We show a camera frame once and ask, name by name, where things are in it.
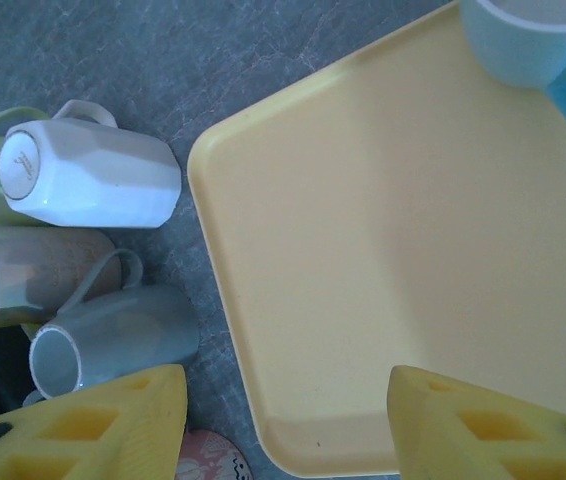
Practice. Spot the yellow tray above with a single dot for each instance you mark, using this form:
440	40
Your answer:
388	225

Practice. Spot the white faceted mug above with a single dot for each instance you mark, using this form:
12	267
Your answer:
98	185

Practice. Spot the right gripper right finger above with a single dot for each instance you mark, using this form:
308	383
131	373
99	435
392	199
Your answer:
423	430

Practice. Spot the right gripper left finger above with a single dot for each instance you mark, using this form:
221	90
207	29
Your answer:
153	425

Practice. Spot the grey mug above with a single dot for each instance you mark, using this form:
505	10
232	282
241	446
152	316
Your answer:
128	330

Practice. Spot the pink floral mug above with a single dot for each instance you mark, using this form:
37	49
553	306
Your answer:
208	460

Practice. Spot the light blue mug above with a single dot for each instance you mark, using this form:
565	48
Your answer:
513	45

